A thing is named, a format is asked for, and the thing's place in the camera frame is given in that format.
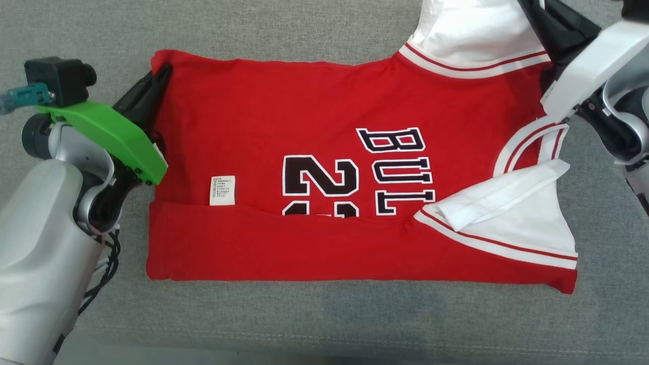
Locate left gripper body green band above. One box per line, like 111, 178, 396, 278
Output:
37, 100, 169, 186

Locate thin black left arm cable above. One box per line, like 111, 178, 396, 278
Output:
76, 228, 122, 317

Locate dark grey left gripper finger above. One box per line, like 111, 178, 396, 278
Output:
119, 68, 172, 136
113, 63, 172, 115

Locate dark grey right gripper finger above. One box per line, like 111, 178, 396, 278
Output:
518, 0, 563, 64
547, 0, 601, 59

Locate teal cable connector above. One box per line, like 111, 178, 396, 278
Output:
0, 84, 54, 115

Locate grey fabric sofa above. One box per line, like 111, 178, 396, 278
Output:
0, 0, 649, 365

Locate red jersey white sleeves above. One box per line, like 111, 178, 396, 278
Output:
146, 0, 579, 295

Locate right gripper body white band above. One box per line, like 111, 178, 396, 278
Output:
540, 20, 649, 122

